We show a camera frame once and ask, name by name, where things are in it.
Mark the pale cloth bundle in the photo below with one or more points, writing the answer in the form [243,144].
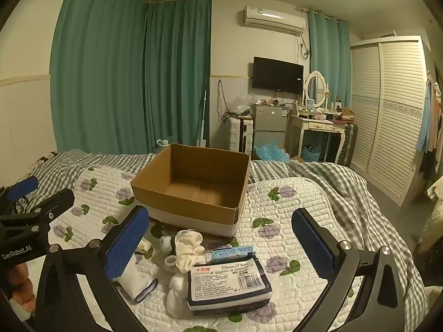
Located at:
[432,207]

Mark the hanging clothes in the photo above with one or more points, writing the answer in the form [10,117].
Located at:
[431,117]

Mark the brown box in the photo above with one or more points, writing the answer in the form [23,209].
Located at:
[346,113]

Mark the bed with checkered sheet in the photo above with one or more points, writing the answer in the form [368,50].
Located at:
[328,186]

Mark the person's left hand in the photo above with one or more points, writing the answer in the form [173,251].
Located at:
[20,282]

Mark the white oval mirror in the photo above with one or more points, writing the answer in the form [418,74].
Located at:
[315,88]

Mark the white mop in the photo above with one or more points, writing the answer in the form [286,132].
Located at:
[204,117]

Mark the blue bubble wrap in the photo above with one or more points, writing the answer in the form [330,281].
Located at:
[271,152]

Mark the tissue paper pack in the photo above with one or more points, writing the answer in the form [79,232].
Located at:
[225,283]

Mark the cream cloth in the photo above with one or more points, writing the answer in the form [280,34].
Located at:
[190,249]

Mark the white air conditioner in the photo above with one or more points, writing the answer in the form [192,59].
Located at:
[273,19]

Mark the white dressing table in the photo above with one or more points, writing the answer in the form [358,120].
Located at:
[318,124]

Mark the blue plastic basket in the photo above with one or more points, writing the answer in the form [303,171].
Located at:
[310,154]

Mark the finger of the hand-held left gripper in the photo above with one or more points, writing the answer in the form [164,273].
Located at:
[52,203]
[21,186]

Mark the teal curtain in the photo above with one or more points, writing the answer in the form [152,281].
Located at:
[100,76]
[328,58]
[176,76]

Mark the white sock with dark cuff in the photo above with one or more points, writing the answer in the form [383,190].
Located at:
[135,280]

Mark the white socks pile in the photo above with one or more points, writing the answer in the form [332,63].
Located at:
[177,294]

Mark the white floral quilt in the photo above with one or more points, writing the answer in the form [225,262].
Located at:
[277,214]

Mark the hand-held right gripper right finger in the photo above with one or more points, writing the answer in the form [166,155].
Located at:
[313,242]

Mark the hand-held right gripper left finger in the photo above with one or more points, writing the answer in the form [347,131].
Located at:
[127,245]

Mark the white louvred wardrobe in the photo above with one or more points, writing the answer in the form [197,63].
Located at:
[391,110]

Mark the small grey fridge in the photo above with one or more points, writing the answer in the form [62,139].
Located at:
[270,121]

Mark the small photo frame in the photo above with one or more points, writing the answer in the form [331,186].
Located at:
[309,103]

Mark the blue packet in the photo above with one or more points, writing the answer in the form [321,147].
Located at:
[232,253]

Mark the dark suitcase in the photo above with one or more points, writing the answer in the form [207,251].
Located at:
[348,141]

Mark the white suitcase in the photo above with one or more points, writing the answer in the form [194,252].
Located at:
[238,135]

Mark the black wall television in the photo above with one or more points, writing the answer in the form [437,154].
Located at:
[277,74]

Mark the clear plastic bag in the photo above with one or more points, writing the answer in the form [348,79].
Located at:
[242,103]

